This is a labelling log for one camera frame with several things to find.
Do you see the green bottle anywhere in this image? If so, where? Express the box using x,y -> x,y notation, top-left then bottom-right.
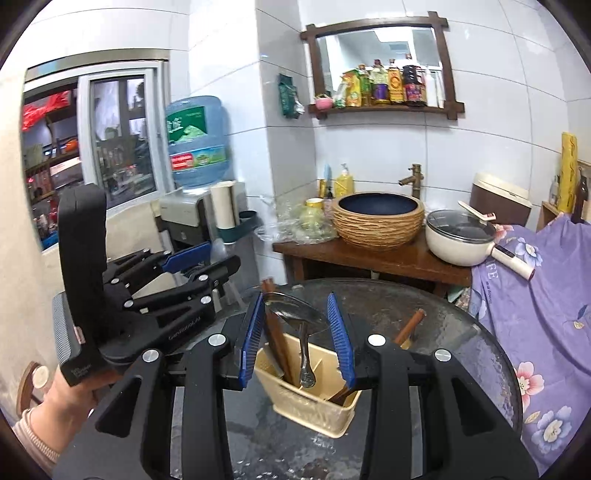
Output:
358,65 -> 372,107

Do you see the woven pattern basin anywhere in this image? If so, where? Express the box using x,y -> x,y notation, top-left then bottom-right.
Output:
331,191 -> 426,252

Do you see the wooden counter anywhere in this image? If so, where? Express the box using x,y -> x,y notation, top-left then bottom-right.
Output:
272,231 -> 474,296

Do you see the person's left hand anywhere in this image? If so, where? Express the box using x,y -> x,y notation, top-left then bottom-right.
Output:
32,369 -> 123,446

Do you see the grey water dispenser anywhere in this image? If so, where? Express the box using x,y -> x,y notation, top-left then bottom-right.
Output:
159,182 -> 250,305

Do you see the green wall-mounted holder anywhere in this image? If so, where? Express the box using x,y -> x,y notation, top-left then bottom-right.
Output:
217,210 -> 264,243

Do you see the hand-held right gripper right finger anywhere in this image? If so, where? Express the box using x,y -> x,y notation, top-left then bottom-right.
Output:
327,292 -> 539,480

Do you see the sliding aluminium window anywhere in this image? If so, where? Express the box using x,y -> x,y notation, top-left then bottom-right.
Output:
21,48 -> 171,252

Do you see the amber sauce bottle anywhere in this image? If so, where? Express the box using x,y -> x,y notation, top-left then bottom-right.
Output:
387,59 -> 404,104

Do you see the purple floral cloth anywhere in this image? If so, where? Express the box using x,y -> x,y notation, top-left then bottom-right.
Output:
466,212 -> 591,467

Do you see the metal spoon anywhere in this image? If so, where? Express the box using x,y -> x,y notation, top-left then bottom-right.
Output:
264,292 -> 332,389

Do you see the clear plastic bag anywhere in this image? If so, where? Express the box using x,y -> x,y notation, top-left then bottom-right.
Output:
259,194 -> 340,245

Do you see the white pan with glass lid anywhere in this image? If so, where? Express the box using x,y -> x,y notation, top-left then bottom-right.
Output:
425,209 -> 537,281

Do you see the white bottle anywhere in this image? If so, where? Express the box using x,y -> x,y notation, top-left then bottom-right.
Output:
425,69 -> 444,107

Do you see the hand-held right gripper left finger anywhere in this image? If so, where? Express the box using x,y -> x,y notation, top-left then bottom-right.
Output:
53,292 -> 266,480

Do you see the brown glass bottle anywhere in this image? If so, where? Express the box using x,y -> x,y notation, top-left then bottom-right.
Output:
573,168 -> 589,222

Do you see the wooden framed mirror shelf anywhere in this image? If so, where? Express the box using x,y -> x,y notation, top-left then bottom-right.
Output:
300,11 -> 465,121

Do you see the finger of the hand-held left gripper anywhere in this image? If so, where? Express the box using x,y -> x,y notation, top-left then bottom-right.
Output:
124,255 -> 243,320
104,241 -> 213,297

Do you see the green packet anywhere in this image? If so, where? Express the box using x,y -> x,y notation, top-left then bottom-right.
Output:
277,73 -> 301,118

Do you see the small wooden box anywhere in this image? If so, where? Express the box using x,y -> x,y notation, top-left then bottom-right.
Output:
536,200 -> 561,232

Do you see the yellow dish soap bottle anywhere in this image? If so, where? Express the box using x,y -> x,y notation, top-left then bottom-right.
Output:
333,163 -> 355,198

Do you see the beige cloth cover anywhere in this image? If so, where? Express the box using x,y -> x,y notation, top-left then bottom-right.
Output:
108,205 -> 162,264

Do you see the cooking oil bottle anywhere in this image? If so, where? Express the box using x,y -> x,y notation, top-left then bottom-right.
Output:
369,59 -> 389,106

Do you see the bronze faucet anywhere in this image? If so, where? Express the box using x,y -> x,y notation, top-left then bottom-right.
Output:
398,163 -> 423,200

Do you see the white rice paddle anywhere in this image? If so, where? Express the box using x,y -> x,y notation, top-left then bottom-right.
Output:
457,200 -> 497,222

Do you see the round glass table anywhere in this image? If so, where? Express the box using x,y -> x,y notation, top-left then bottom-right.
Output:
168,278 -> 525,480

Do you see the blue water jug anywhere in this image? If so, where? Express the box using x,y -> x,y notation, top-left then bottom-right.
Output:
165,95 -> 232,193

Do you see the person's left forearm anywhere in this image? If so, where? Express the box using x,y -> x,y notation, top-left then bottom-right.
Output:
11,406 -> 63,467

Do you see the dark soy sauce bottle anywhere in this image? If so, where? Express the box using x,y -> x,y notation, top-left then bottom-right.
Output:
402,53 -> 428,107

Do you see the brown and white rice cooker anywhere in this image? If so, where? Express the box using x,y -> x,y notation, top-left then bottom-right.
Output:
470,172 -> 533,227

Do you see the beige perforated utensil holder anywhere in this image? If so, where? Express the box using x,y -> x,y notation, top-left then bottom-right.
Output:
254,332 -> 363,438

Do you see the yellow seasoning packet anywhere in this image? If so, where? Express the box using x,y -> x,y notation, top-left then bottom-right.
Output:
341,69 -> 362,108

